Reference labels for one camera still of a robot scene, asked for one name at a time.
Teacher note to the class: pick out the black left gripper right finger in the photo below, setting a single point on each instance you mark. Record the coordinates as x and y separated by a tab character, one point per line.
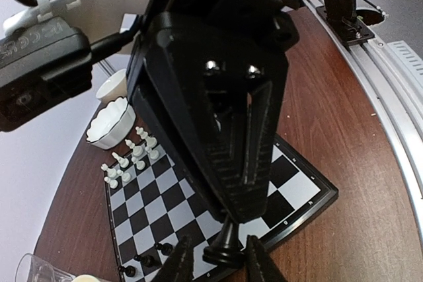
260	266

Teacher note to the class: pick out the white pawn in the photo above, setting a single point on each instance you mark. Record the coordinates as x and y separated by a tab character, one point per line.
111	172
113	183
153	154
138	163

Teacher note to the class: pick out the white chess piece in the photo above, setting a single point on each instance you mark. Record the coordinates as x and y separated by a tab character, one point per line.
125	176
137	150
122	161
150	141

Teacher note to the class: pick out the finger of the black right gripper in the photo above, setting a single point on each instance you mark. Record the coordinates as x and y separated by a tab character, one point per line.
210	170
263	108

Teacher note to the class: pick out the black pawn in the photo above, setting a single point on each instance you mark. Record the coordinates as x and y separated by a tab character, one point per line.
129	271
166	248
145	260

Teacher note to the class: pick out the black chess piece tall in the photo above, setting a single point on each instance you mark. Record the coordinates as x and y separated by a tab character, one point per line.
225	250

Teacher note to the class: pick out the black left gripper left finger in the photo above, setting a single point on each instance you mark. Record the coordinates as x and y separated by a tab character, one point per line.
179	266

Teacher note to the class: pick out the cream cat-shaped bowl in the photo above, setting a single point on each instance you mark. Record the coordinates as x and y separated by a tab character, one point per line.
85	278

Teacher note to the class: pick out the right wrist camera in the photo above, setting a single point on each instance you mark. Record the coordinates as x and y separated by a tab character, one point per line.
41	67

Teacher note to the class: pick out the white scalloped bowl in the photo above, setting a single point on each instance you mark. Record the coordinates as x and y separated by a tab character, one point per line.
111	125

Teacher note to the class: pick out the clear drinking glass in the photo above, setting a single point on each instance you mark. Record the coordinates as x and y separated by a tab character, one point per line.
31	268

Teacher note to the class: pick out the aluminium front rail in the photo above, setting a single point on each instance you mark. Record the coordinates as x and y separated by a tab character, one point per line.
381	74

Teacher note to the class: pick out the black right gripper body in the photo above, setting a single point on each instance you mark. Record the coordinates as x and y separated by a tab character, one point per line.
201	57

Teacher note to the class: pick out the cream round bowl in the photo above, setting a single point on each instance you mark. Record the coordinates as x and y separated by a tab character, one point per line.
114	87

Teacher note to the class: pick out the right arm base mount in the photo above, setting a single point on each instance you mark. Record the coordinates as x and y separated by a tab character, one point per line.
348	33

